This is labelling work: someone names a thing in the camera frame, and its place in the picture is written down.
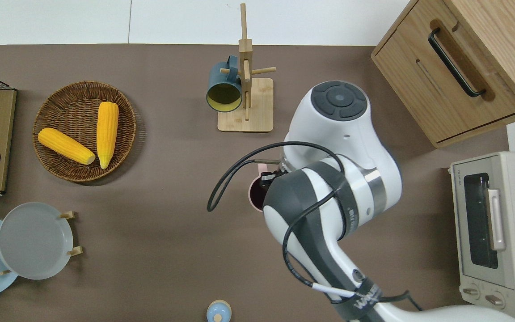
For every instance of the wooden mug rack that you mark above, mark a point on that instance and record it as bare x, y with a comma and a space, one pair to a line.
255, 112

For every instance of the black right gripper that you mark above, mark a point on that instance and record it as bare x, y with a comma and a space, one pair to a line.
280, 170

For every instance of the grey plate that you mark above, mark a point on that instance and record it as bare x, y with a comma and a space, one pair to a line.
34, 241

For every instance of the brown wicker basket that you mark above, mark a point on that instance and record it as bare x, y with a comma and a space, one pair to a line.
69, 103

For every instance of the teal mug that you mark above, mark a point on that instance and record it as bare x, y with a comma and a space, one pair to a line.
223, 74

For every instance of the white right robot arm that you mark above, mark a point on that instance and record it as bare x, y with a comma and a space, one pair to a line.
351, 134

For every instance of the pink mug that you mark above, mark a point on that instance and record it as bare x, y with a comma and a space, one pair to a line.
255, 194

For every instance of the beige toaster knob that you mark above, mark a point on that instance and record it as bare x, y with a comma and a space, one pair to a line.
495, 300
471, 292

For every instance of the yellow corn cob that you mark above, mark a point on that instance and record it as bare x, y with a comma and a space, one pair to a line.
107, 134
65, 145

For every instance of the wooden plate rack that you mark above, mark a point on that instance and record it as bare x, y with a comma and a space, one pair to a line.
75, 251

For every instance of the brown table mat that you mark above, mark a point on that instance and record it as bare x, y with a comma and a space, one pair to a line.
159, 250

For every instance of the wooden cabinet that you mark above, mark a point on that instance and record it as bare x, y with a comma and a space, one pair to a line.
499, 31

